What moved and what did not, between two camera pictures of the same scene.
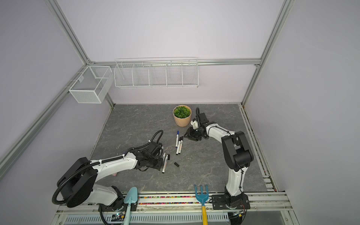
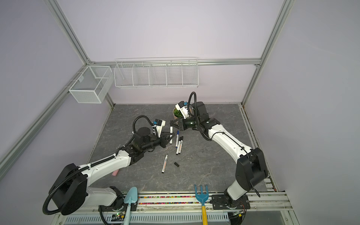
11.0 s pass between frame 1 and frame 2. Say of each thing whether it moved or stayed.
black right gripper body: moved
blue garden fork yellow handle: stayed
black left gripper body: moved
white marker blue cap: stayed
